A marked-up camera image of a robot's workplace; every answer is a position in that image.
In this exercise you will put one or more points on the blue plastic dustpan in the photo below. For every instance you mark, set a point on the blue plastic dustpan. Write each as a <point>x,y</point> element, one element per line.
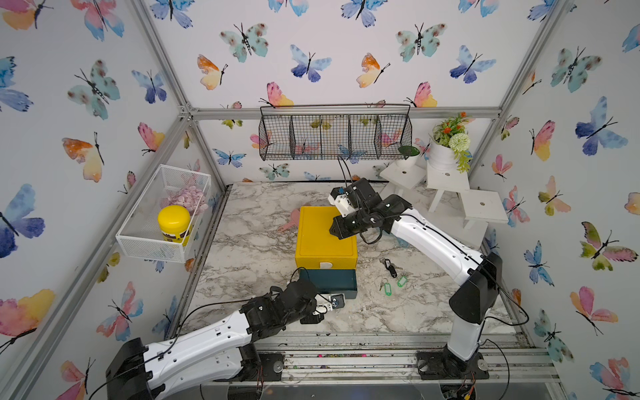
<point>402,243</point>

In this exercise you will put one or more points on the yellow plastic drawer box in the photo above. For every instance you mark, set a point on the yellow plastic drawer box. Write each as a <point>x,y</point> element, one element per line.
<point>316,248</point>

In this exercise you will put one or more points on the yellow lidded jar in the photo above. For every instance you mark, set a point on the yellow lidded jar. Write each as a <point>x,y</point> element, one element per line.
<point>175,224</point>

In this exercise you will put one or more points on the white stepped plant stand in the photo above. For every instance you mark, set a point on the white stepped plant stand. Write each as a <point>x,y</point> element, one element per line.
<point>446,200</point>

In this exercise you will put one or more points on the small white pot green plant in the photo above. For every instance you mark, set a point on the small white pot green plant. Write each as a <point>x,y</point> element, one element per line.
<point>410,155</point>

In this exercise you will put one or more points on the pink flower bunch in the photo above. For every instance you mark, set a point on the pink flower bunch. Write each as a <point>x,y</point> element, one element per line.
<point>192,198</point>

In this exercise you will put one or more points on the dark teal plastic drawer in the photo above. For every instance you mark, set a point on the dark teal plastic drawer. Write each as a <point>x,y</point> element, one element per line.
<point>327,281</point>

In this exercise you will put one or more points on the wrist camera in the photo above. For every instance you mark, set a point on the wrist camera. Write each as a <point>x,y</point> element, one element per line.
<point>340,199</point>
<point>330,302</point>

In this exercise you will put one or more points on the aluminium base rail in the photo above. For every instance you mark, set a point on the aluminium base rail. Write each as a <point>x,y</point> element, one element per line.
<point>393,357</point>

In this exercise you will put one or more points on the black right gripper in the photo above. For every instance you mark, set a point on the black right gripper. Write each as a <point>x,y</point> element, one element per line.
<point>338,231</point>

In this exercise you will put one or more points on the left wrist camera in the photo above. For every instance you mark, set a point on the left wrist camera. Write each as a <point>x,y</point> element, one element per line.
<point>330,302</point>

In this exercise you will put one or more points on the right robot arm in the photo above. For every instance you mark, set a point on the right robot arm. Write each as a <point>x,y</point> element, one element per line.
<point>478,277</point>

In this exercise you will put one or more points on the key with green tag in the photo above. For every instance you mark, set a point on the key with green tag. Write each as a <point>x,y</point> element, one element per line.
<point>386,288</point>
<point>401,282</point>

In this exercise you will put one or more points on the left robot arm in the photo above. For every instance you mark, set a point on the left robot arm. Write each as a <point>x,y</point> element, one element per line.
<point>223,351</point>

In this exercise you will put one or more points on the key with black tag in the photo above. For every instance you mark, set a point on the key with black tag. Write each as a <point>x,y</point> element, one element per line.
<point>390,267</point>

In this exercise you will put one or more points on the white pot with flowers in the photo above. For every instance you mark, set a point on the white pot with flowers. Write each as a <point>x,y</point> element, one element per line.
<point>451,143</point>

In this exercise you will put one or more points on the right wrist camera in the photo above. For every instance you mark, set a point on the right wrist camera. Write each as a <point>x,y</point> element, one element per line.
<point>340,199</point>

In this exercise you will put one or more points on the black wire wall basket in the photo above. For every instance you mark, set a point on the black wire wall basket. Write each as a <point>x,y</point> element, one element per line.
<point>354,132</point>

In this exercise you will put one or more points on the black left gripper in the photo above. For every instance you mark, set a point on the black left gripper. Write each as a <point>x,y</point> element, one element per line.
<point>312,319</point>

